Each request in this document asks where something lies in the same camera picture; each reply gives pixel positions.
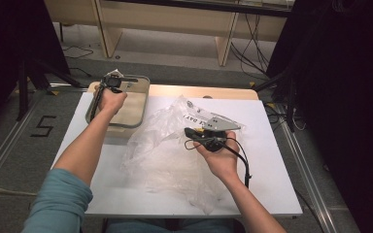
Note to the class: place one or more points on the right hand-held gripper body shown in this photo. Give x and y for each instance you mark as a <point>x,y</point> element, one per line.
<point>218,124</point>

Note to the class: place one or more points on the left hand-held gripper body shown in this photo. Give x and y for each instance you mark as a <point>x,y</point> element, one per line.
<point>112,82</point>

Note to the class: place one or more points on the white packet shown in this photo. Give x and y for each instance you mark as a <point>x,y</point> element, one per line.
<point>114,73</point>

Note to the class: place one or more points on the beige storage basket grey rim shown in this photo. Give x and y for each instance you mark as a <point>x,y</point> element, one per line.
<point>132,110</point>

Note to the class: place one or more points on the clear plastic bag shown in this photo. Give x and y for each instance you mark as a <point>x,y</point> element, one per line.
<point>162,155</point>

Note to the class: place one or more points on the person's left hand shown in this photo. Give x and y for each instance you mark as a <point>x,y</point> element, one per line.
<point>110,102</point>

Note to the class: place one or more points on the person's right hand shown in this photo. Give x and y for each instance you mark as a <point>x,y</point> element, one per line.
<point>223,161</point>

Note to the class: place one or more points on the black tripod stand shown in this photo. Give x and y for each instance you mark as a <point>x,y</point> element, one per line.
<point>22,90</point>
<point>290,97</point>

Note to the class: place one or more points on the light wooden desk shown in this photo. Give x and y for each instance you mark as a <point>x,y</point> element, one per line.
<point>162,16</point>

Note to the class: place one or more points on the person's legs in jeans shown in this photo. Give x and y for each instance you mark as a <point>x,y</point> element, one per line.
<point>136,226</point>

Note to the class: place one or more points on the dark curtain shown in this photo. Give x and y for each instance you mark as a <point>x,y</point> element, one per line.
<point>6,32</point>
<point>353,81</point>

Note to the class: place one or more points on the teal sleeve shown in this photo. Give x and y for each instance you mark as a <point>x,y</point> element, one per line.
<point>58,204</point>

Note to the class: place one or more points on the aluminium floor rail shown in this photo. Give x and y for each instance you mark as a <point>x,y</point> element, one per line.
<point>0,158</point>
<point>317,200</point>

